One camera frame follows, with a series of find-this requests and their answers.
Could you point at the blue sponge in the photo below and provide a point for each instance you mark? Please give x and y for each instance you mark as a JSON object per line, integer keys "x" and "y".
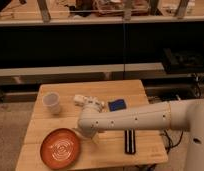
{"x": 118, "y": 104}

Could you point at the black vertical pole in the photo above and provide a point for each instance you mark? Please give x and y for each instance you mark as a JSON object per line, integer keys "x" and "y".
{"x": 124, "y": 51}

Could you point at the translucent plastic cup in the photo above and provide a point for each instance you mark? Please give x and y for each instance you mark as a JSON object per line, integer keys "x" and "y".
{"x": 51, "y": 102}

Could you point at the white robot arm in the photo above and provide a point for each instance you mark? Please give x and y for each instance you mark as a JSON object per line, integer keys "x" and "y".
{"x": 185, "y": 115}

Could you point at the long wooden bench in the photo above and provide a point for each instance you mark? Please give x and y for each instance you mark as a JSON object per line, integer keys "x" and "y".
{"x": 80, "y": 69}

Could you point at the orange ceramic bowl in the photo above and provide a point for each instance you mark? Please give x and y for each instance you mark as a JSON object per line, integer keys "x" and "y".
{"x": 60, "y": 148}

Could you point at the white plastic bottle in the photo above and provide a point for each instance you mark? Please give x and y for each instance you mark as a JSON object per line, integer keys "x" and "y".
{"x": 81, "y": 100}

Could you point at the wooden table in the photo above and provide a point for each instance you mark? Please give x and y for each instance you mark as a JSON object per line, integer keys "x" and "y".
{"x": 107, "y": 149}

